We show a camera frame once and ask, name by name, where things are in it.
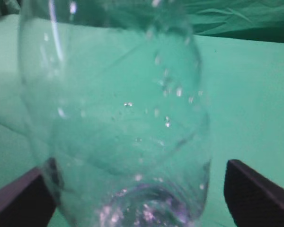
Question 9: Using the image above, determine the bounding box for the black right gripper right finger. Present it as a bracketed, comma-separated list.
[223, 159, 284, 227]

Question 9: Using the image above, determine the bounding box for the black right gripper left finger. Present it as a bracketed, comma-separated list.
[0, 168, 59, 227]

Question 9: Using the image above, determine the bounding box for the clear plastic water bottle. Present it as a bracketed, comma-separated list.
[18, 0, 211, 227]

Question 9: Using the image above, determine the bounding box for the green backdrop cloth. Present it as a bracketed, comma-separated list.
[0, 0, 284, 44]

